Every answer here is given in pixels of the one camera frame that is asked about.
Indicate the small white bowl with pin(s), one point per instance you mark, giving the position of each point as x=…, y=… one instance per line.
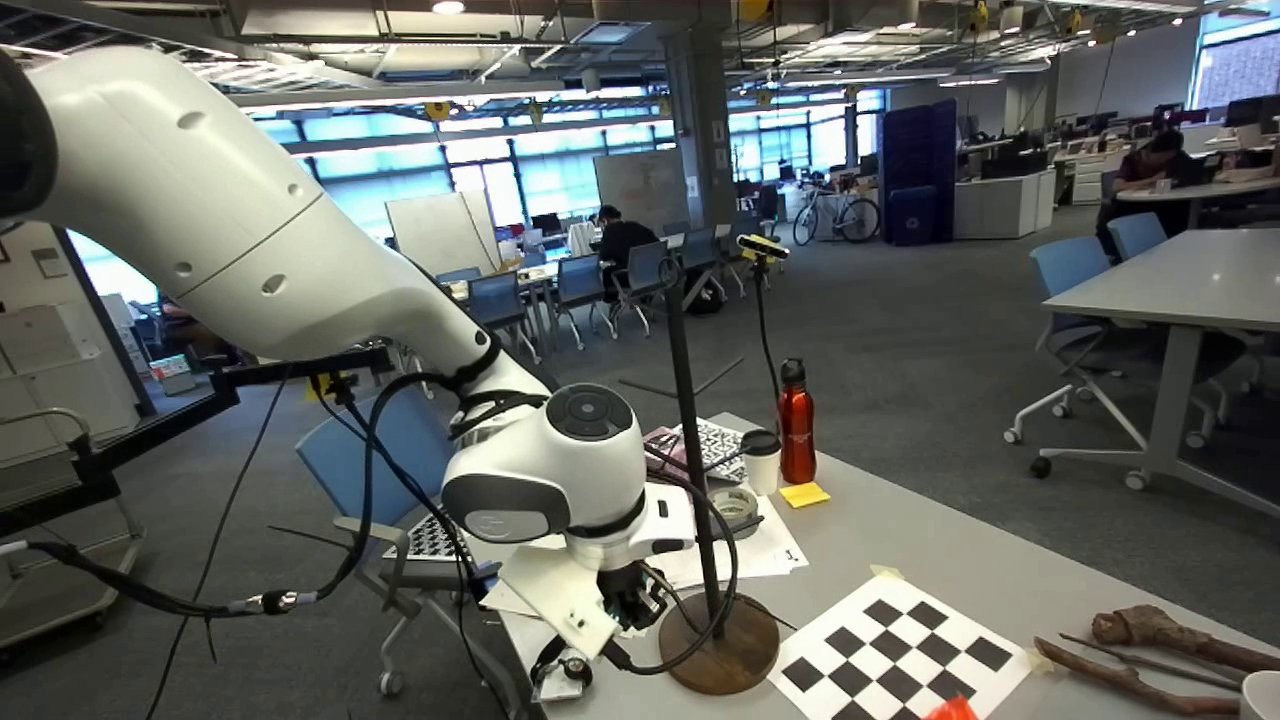
x=1266, y=697

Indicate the printed marker tag sheet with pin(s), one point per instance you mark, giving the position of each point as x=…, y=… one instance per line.
x=429, y=538

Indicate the bicycle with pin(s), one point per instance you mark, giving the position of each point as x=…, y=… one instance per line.
x=840, y=212

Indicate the yellow sticky note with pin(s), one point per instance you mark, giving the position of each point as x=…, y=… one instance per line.
x=806, y=495

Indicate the red water bottle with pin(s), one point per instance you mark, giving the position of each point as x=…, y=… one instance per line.
x=798, y=432

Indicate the black hanger stand wooden base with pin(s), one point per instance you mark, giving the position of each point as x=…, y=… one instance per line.
x=682, y=402

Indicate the black white checkerboard paper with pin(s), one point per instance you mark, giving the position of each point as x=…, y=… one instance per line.
x=892, y=655

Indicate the tall blue cabinet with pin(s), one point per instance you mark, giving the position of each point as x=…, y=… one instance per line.
x=917, y=172

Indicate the office chair with white legs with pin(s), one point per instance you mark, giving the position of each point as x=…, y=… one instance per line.
x=1072, y=266

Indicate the white cup with black lid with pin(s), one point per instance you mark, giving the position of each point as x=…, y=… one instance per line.
x=761, y=465

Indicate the seated person with dark hair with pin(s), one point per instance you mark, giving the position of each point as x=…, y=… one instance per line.
x=622, y=242

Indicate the white printed paper sheets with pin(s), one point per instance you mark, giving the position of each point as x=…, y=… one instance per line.
x=765, y=545

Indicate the large grey office table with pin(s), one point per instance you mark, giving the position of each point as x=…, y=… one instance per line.
x=1173, y=285

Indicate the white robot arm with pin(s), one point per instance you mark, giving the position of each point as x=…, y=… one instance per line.
x=224, y=212

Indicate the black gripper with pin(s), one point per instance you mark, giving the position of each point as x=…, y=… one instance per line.
x=630, y=595

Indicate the seated person in dark clothes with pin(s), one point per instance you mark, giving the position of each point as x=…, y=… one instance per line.
x=1155, y=166

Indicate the black camera on thin stand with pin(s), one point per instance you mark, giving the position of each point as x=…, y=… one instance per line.
x=761, y=251

